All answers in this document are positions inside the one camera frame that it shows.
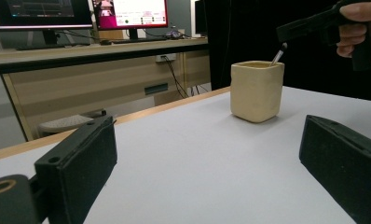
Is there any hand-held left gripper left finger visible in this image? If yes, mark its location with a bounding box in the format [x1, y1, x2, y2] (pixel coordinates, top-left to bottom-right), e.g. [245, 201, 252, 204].
[34, 115, 118, 224]

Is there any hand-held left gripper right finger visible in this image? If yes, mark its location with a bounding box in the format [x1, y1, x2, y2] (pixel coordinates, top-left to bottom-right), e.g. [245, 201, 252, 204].
[298, 114, 371, 224]

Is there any black makeup brush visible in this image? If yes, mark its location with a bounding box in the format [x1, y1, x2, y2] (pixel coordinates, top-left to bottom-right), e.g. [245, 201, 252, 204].
[269, 42, 289, 67]

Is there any cream ceramic cup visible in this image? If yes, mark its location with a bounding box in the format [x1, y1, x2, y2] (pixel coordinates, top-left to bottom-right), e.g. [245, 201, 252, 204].
[229, 61, 285, 123]

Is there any white round stool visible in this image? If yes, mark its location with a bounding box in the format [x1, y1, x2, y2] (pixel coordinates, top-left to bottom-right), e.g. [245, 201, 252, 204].
[38, 114, 94, 135]

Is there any black curtain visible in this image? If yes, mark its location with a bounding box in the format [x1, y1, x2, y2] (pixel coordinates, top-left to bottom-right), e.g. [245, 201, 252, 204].
[203, 0, 371, 103]

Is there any wooden office desk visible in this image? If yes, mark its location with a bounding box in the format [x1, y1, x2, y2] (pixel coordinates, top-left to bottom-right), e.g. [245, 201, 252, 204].
[0, 36, 213, 141]

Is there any white framed monitor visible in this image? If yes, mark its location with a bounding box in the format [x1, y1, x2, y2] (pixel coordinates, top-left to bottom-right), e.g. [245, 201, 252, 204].
[191, 0, 208, 36]

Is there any black keyboard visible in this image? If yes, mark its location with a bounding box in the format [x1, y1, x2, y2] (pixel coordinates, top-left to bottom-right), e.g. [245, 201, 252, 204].
[112, 36, 168, 44]
[15, 43, 66, 51]

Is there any small purple object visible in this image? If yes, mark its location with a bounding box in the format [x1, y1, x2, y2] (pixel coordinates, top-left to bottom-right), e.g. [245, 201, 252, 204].
[166, 27, 184, 40]

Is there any white power socket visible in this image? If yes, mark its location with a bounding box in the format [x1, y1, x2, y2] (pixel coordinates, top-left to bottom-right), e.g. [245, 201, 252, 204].
[155, 53, 178, 63]

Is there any dark screen monitor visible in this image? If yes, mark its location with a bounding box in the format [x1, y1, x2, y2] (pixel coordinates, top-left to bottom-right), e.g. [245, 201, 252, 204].
[0, 0, 94, 46]

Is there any pink screen monitor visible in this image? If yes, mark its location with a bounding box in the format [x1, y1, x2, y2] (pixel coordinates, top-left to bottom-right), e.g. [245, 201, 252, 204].
[91, 0, 170, 41]

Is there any black cable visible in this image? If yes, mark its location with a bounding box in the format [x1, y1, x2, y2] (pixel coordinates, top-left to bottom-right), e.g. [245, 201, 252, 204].
[163, 56, 189, 99]

